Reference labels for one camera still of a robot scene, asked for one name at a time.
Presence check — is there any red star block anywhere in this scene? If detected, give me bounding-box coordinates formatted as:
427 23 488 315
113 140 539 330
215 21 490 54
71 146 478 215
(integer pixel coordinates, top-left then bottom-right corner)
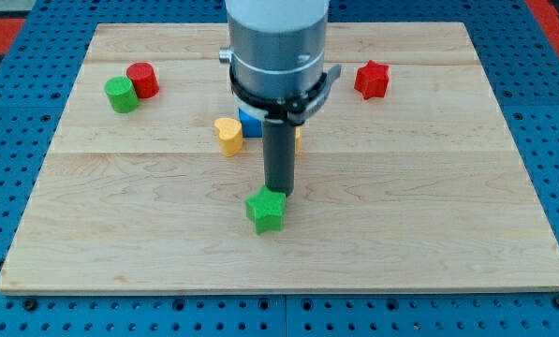
354 60 390 100

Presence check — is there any yellow block behind rod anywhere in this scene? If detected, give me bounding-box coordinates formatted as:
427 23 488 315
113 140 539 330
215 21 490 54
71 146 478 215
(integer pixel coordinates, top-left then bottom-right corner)
295 126 302 155

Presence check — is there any yellow heart block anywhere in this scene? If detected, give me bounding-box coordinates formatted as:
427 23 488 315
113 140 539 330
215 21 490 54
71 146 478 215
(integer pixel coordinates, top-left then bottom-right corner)
214 117 243 156

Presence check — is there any light wooden board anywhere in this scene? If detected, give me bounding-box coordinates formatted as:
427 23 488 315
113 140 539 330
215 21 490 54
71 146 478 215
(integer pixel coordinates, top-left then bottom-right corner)
0 22 559 296

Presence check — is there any blue cube block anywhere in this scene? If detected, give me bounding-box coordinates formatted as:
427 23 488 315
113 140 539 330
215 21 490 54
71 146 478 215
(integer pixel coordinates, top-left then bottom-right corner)
238 110 262 138

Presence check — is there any green cylinder block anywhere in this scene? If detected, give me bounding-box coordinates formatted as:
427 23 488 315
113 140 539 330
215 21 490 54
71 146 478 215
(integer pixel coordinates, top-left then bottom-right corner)
104 76 140 113

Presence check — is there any grey cylindrical robot arm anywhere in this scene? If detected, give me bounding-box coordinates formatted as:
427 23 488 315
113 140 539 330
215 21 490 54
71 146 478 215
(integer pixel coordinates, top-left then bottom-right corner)
219 0 341 196

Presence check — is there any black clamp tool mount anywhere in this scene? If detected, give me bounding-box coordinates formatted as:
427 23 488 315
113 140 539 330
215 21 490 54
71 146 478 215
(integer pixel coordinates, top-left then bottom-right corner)
228 65 342 126

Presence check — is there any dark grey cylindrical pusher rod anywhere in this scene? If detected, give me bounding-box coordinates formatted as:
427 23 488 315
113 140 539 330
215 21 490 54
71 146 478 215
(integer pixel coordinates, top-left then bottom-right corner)
262 122 295 196

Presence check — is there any green star block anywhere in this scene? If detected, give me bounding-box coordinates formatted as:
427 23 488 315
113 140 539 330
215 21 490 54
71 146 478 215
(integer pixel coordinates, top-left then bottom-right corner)
244 185 287 235

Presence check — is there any red cylinder block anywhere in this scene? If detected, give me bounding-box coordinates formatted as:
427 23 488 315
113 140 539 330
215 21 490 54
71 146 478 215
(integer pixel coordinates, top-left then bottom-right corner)
125 62 159 98

